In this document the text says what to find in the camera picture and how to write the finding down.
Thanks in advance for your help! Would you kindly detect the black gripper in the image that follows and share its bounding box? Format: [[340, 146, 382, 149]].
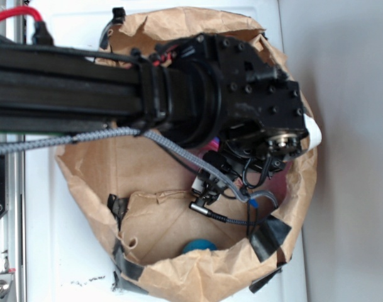
[[214, 35, 308, 173]]

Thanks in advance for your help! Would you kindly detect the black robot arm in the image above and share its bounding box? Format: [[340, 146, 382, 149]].
[[0, 34, 309, 164]]

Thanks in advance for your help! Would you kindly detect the blue round ball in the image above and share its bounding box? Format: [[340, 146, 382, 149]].
[[182, 238, 218, 254]]

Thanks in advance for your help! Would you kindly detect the brown paper bag bin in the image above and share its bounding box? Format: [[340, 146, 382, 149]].
[[56, 8, 317, 301]]

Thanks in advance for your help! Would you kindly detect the grey braided cable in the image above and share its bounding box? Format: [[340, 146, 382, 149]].
[[0, 126, 279, 208]]

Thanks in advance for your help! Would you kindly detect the aluminium frame rail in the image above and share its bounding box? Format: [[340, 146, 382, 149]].
[[0, 12, 27, 302]]

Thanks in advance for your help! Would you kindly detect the red cable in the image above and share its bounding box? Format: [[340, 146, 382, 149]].
[[0, 6, 45, 31]]

